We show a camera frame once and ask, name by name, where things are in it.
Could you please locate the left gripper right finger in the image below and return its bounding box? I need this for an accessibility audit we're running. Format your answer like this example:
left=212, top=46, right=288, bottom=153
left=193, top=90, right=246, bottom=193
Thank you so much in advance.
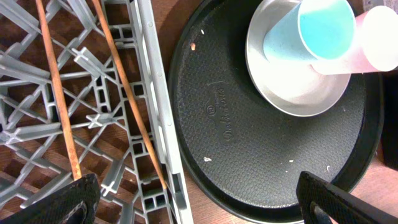
left=296, top=172, right=397, bottom=224

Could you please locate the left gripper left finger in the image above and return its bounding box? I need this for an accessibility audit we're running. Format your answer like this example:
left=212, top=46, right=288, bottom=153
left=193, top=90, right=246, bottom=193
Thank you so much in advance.
left=1, top=174, right=100, bottom=224

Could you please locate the wooden chopstick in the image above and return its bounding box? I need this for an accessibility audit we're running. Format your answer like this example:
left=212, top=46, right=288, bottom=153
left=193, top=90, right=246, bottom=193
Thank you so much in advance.
left=92, top=0, right=167, bottom=189
left=35, top=0, right=82, bottom=180

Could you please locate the grey round plate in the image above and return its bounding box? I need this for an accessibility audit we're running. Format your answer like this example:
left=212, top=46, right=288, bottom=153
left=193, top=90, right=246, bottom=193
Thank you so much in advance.
left=245, top=0, right=351, bottom=117

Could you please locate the pink plastic cup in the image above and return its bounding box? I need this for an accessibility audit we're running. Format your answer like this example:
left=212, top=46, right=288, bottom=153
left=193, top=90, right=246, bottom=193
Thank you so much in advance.
left=312, top=6, right=397, bottom=75

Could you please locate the blue plastic cup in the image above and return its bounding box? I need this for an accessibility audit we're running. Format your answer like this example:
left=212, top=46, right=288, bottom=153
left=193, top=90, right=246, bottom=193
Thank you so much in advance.
left=263, top=0, right=356, bottom=63

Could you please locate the grey dishwasher rack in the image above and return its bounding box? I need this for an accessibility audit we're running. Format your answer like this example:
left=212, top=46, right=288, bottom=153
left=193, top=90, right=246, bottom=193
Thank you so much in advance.
left=1, top=1, right=193, bottom=223

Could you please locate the round black tray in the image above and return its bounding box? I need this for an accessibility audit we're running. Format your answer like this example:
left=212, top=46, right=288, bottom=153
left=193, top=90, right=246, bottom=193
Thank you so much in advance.
left=168, top=1, right=384, bottom=223

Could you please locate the black rectangular tray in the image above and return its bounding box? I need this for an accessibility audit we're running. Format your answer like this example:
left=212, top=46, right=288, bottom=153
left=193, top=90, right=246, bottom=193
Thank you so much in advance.
left=381, top=70, right=397, bottom=170

